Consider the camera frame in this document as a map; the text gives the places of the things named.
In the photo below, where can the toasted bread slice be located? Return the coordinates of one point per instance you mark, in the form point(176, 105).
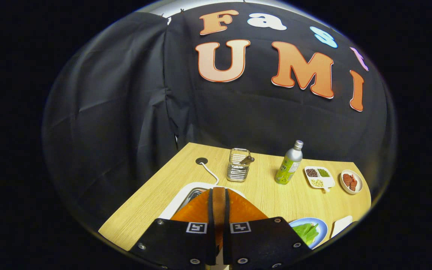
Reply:
point(219, 202)

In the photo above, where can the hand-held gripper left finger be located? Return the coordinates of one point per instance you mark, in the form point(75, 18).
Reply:
point(174, 240)

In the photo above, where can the pile of yellow soybeans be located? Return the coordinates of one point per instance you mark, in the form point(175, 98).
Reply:
point(317, 183)

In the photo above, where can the pile of green beans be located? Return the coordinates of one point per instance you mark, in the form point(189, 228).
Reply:
point(323, 172)

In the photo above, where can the white round plate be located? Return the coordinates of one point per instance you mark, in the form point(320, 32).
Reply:
point(342, 186)

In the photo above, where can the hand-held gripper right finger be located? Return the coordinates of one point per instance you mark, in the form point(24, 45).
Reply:
point(264, 240)

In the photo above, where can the pile of dark beans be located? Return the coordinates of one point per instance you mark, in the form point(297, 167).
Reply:
point(312, 172)

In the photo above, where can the white square plate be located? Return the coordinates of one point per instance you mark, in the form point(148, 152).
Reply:
point(341, 226)

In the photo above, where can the white divided dish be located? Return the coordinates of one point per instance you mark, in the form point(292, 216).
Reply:
point(329, 182)

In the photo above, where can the metal bottle green label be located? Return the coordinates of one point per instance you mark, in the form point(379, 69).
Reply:
point(289, 168)

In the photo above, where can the brown utensils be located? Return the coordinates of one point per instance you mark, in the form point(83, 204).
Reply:
point(248, 159)

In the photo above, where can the white toaster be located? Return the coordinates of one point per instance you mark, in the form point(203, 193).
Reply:
point(174, 204)

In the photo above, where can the blue round plate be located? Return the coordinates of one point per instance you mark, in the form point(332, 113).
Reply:
point(323, 228)

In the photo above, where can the green lettuce leaf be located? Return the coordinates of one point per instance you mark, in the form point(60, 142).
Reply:
point(306, 232)

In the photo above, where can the brown meat piece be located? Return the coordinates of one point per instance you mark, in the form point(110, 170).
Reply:
point(353, 185)
point(347, 179)

